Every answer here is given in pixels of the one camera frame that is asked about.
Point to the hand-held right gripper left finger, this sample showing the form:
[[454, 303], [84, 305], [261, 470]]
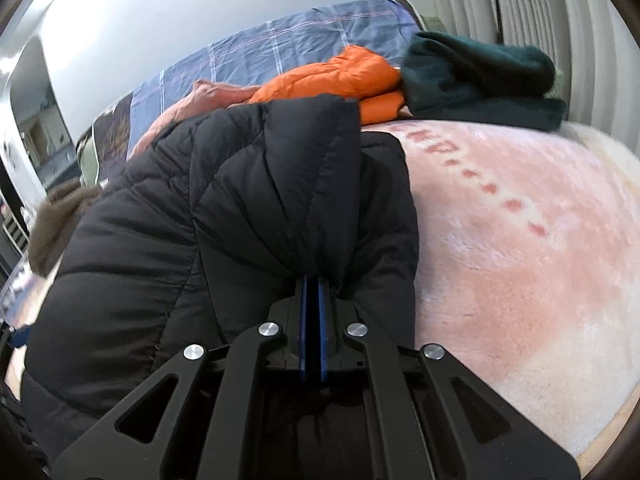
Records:
[[307, 330]]

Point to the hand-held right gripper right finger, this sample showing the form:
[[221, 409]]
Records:
[[321, 330]]

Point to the black puffer jacket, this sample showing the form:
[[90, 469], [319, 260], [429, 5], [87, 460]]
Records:
[[200, 210]]

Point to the pink fleece blanket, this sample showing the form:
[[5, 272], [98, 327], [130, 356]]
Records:
[[500, 260]]

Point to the orange puffer jacket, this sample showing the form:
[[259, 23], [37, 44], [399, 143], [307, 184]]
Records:
[[340, 75]]

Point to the salmon pink garment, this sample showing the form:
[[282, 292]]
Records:
[[200, 97]]

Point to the brown fleece garment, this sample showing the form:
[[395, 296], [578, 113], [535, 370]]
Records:
[[55, 225]]

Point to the dark printed pillow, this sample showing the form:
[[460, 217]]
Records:
[[114, 135]]

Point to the sage green pillow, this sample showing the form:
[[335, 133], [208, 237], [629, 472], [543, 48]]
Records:
[[89, 160]]

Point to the blue plaid quilt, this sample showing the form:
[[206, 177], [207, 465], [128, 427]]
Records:
[[280, 45]]

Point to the dark green fleece garment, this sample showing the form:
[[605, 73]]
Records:
[[475, 80]]

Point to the grey cabinet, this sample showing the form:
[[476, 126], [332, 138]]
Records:
[[57, 175]]

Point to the white pleated curtain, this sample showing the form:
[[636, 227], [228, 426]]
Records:
[[550, 10]]

